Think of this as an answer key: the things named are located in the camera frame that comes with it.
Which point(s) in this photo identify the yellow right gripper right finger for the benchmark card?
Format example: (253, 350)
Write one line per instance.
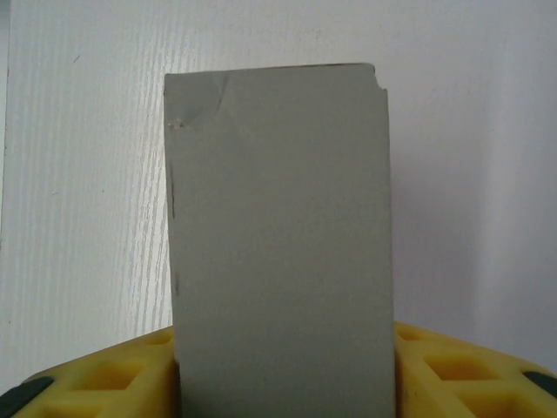
(470, 374)

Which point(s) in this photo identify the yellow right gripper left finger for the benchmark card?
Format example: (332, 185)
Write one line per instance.
(95, 379)

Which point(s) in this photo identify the grey cardboard box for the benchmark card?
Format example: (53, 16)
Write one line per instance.
(283, 239)

